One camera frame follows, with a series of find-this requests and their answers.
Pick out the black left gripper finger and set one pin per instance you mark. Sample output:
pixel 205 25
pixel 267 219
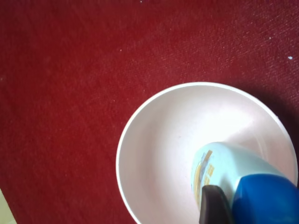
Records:
pixel 214 208

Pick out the white bottle blue cap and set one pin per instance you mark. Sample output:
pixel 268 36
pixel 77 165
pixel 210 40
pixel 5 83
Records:
pixel 260 189

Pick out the pink bowl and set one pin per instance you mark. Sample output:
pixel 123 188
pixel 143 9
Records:
pixel 159 142

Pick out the red tablecloth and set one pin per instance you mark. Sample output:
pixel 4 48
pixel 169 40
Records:
pixel 72 72

